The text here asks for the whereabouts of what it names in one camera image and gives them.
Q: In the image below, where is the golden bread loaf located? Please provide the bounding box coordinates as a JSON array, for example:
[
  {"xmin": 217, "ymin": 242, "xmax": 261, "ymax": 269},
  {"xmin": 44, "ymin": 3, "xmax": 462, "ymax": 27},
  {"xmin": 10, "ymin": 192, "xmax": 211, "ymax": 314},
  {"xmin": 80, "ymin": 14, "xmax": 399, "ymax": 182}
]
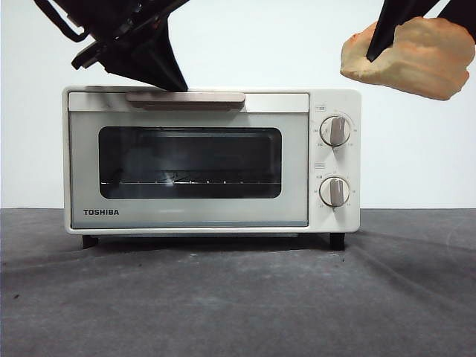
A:
[{"xmin": 340, "ymin": 16, "xmax": 476, "ymax": 100}]

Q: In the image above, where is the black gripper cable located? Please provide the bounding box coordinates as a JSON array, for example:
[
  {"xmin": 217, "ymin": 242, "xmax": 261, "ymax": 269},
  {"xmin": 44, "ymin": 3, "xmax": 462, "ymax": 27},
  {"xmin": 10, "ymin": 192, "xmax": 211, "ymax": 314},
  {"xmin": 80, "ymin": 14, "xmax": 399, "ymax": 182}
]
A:
[{"xmin": 35, "ymin": 0, "xmax": 90, "ymax": 42}]

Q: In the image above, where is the metal wire oven rack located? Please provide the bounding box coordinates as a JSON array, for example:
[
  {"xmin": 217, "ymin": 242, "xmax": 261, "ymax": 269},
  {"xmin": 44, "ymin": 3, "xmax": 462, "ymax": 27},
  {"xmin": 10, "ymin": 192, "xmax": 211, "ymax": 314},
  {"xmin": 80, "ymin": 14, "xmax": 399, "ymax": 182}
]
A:
[{"xmin": 100, "ymin": 179, "xmax": 278, "ymax": 187}]

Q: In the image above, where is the glass oven door with handle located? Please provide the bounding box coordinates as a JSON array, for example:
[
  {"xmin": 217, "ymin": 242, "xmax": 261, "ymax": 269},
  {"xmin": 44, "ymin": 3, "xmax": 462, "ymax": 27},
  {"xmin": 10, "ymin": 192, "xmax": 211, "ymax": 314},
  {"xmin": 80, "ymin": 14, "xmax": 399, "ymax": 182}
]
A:
[{"xmin": 68, "ymin": 90, "xmax": 310, "ymax": 228}]

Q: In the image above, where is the cream Toshiba toaster oven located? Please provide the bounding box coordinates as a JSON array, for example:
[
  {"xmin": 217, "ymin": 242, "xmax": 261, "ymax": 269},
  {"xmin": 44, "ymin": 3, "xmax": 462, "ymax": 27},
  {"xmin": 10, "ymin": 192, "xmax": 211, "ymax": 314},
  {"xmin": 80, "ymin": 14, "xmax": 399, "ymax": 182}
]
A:
[{"xmin": 61, "ymin": 86, "xmax": 362, "ymax": 251}]

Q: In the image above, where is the cream oven knob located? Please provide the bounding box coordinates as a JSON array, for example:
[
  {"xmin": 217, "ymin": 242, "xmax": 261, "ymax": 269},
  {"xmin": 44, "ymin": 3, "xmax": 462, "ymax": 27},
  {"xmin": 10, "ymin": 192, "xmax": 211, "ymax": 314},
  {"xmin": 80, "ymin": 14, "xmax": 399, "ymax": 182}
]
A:
[
  {"xmin": 319, "ymin": 176, "xmax": 352, "ymax": 208},
  {"xmin": 319, "ymin": 115, "xmax": 352, "ymax": 148}
]

